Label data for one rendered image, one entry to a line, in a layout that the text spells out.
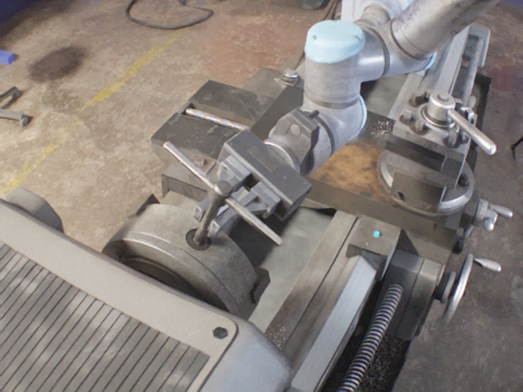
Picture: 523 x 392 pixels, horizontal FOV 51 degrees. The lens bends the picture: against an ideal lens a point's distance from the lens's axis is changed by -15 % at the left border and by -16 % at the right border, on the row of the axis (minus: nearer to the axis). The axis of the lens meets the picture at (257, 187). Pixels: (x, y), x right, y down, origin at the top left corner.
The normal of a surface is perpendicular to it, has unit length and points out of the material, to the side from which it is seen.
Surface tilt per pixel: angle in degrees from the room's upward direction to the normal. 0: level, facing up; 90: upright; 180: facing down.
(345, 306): 36
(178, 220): 1
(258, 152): 19
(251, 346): 45
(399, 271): 90
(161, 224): 8
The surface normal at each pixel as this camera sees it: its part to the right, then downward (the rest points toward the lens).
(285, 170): 0.30, -0.56
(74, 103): 0.04, -0.73
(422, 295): -0.44, 0.60
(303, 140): -0.61, 0.50
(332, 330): 0.55, -0.40
